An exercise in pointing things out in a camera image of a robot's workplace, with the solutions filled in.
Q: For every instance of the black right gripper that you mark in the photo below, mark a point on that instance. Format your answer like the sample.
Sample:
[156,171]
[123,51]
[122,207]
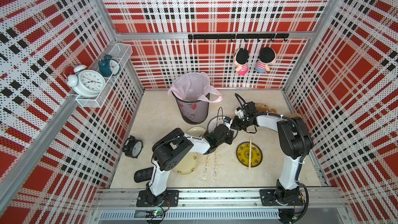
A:
[236,125]

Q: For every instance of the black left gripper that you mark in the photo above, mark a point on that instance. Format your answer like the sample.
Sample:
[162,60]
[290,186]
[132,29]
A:
[230,136]

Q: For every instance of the bare wooden chopsticks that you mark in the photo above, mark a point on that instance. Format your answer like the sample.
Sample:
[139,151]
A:
[250,153]

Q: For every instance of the disposable chopsticks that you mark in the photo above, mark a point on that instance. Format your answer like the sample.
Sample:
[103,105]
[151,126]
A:
[215,176]
[206,169]

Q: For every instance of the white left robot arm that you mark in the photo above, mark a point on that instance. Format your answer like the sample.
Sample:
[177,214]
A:
[170,150]

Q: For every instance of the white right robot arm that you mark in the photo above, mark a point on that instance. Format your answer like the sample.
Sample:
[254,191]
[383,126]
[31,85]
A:
[294,141]

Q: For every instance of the white plate with teal rim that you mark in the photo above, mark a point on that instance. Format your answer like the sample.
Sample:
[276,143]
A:
[212,125]

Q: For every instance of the brown teddy bear plush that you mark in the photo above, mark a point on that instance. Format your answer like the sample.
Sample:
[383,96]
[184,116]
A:
[263,108]

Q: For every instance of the cream plate with flower print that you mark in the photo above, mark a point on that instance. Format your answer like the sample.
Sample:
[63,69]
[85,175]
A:
[196,132]

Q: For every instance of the yellow patterned plate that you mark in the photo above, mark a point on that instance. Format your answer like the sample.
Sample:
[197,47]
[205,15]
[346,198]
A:
[243,156]

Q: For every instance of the black mesh waste bin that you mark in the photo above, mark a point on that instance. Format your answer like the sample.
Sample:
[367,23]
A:
[192,112]

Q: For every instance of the pink striped hanging doll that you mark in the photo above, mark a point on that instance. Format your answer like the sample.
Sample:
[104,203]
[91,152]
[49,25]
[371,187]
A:
[240,61]

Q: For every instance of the blue striped hanging doll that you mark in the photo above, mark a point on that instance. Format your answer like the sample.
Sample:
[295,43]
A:
[267,56]

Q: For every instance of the black alarm clock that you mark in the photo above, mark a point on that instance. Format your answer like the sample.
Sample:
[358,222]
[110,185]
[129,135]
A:
[133,147]

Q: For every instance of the teal alarm clock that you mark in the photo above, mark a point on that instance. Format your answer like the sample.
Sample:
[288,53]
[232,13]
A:
[108,66]

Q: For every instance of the white twin-bell alarm clock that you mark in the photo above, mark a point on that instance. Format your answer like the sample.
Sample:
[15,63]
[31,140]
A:
[85,82]

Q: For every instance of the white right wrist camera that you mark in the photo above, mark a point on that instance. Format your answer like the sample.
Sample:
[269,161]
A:
[240,113]

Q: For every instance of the black wall hook rail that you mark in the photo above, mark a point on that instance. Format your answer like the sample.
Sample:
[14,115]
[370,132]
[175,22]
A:
[270,36]

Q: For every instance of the white wire wall shelf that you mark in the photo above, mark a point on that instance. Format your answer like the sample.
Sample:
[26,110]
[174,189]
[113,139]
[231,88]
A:
[121,53]

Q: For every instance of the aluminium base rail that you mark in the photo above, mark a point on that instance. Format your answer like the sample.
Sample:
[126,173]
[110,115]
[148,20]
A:
[326,205]

